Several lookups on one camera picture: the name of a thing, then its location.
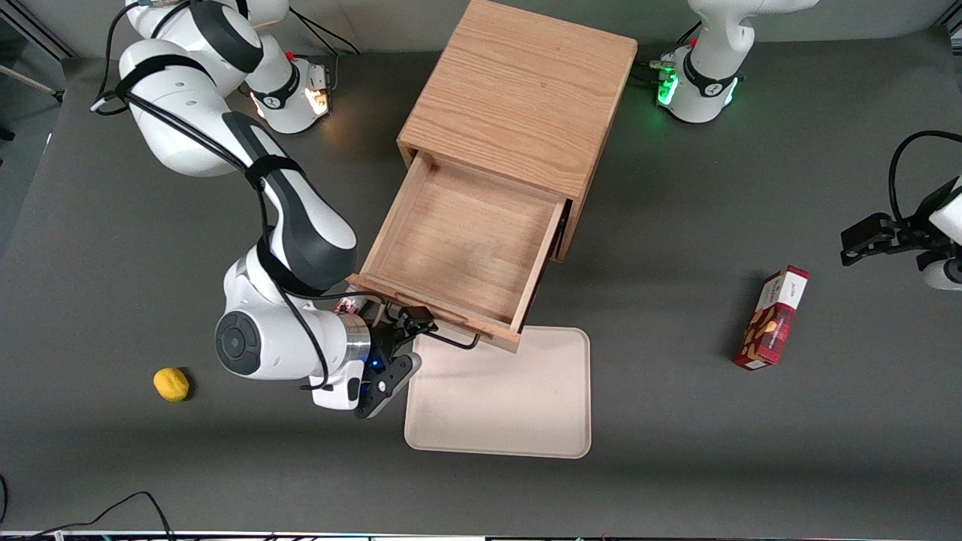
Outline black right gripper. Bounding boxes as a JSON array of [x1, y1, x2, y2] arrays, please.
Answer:
[[369, 306, 439, 364]]

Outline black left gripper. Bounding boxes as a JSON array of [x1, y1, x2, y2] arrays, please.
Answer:
[[841, 213, 951, 267]]

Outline black metal drawer handle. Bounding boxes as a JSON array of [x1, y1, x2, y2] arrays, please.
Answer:
[[376, 301, 482, 351]]

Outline wooden drawer with oak front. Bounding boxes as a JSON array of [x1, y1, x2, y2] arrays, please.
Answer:
[[347, 149, 566, 354]]

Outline oak wooden drawer cabinet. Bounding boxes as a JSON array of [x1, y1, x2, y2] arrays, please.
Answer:
[[397, 0, 640, 264]]

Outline red cookie box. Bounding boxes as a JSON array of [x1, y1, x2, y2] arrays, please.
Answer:
[[733, 265, 811, 371]]

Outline beige plastic tray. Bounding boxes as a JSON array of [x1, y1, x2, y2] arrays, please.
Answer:
[[404, 325, 592, 460]]

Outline yellow lemon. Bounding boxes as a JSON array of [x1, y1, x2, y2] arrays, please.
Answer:
[[153, 367, 191, 403]]

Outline thin light rod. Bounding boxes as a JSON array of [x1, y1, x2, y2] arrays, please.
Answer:
[[0, 64, 62, 97]]

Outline black looped cable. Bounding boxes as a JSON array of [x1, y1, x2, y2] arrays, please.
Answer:
[[888, 128, 962, 220]]

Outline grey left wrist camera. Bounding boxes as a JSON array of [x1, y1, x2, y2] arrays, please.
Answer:
[[923, 255, 962, 292]]

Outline black cable along right arm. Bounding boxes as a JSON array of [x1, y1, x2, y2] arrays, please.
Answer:
[[90, 0, 335, 391]]

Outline black cables with silver connector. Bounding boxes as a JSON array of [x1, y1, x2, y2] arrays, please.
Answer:
[[637, 21, 703, 82]]

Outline black cables at arm base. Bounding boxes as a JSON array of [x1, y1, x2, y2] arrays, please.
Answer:
[[288, 8, 362, 95]]

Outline thin black cable on floor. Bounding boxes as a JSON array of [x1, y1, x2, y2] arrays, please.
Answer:
[[0, 491, 177, 541]]

